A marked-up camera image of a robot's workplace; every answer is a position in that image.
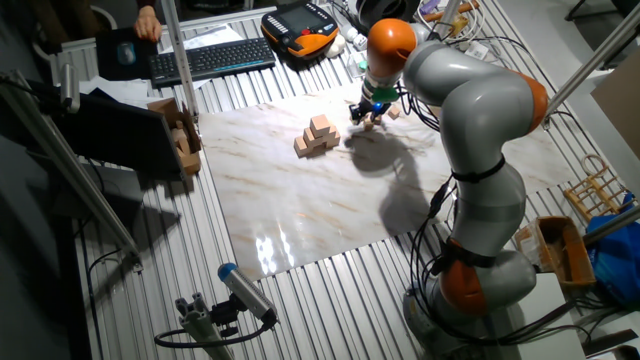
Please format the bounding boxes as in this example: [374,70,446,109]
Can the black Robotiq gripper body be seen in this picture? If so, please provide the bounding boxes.
[349,101,393,121]

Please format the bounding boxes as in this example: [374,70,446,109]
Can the bare person hand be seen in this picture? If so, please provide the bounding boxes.
[133,4,163,43]

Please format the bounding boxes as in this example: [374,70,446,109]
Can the clear plastic box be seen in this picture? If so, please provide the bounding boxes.
[348,49,374,79]

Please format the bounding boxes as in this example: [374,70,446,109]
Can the white egg shaped object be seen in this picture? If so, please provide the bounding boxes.
[324,33,347,59]

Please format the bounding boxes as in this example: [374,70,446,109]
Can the white plug adapter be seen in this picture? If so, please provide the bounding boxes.
[339,23,369,51]

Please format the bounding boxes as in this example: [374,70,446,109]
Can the marble pattern mat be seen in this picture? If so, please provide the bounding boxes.
[198,82,579,282]

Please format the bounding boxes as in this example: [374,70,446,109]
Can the black round spool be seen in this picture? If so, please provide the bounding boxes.
[355,0,421,31]

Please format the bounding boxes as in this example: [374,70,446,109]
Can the orange black teach pendant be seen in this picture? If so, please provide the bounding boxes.
[260,1,340,60]

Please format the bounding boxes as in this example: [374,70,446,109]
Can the white small labelled device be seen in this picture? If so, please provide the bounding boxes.
[464,40,490,62]

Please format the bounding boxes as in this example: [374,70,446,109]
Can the black computer keyboard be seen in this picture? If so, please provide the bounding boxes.
[148,37,277,90]

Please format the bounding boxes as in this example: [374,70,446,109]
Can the white paper sheet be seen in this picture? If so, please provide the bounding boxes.
[159,24,246,54]
[79,74,151,109]

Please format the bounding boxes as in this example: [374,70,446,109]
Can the brown cardboard box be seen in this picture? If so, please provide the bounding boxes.
[146,97,203,176]

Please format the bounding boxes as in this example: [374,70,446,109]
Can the wooden rack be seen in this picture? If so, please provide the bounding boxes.
[563,153,636,224]

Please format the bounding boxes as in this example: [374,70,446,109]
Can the dark computer mouse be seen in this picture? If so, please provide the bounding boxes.
[116,40,137,66]

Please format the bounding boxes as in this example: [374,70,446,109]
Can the orange cardboard box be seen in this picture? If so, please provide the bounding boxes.
[514,215,597,289]

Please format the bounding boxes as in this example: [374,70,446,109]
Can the black monitor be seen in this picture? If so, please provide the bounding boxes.
[52,92,185,179]

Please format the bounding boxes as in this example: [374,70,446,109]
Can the brown cardboard sheet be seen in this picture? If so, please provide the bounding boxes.
[590,59,640,161]

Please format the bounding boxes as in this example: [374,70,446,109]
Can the black mouse pad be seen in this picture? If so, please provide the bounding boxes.
[94,24,160,82]

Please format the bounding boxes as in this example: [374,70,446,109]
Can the blue bag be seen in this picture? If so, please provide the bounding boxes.
[585,192,640,306]

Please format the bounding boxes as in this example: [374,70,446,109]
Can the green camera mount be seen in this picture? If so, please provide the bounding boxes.
[369,85,401,105]

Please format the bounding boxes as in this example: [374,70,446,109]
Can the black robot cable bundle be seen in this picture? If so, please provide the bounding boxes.
[399,89,594,349]

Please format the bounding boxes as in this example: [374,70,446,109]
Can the aluminium upright post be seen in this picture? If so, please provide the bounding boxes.
[434,0,462,41]

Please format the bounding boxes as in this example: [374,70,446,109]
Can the aluminium frame profile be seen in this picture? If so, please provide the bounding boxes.
[159,0,200,120]

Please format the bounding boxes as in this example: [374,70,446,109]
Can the silver depth camera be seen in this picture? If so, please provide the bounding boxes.
[217,262,279,325]

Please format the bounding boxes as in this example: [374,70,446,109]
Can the long aluminium frame bar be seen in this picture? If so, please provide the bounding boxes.
[542,2,640,124]
[0,69,144,274]

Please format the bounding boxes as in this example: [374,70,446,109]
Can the black camera bracket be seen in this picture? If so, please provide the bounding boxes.
[209,294,241,339]

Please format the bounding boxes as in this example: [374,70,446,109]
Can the short aluminium profile mount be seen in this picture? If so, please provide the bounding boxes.
[174,292,236,360]

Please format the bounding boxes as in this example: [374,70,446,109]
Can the black camera cable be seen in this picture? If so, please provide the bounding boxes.
[153,319,276,350]

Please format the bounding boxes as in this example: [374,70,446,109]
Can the grey upright depth camera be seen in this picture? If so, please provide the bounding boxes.
[59,62,81,114]

